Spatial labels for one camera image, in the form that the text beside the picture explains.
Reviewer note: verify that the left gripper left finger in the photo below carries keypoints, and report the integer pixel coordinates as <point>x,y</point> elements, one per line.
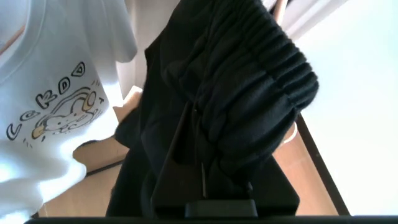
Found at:
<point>177,180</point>

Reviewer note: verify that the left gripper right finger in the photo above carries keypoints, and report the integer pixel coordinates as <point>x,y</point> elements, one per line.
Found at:
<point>276,189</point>

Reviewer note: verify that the black shorts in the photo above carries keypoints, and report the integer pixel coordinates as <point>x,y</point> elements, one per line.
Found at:
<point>233,77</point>

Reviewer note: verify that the white printed t-shirt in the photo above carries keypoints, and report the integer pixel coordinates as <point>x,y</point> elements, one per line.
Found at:
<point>46,109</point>

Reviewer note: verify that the pink clothes hanger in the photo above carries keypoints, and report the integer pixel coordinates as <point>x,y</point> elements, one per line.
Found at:
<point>280,11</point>
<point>12,40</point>

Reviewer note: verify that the black clothes rack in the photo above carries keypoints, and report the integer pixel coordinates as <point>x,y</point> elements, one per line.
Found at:
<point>102,166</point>

